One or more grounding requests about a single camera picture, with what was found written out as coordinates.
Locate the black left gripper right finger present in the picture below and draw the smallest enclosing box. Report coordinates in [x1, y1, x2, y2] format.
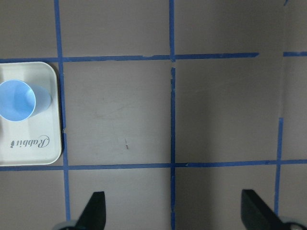
[241, 189, 284, 230]

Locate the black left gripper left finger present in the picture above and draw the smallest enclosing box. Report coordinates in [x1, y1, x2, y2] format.
[74, 191, 106, 230]

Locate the blue cup near tray logo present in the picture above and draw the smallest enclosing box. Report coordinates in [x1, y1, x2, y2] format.
[0, 80, 51, 122]

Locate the cream rabbit tray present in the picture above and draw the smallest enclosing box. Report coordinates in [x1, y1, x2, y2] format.
[0, 62, 62, 166]

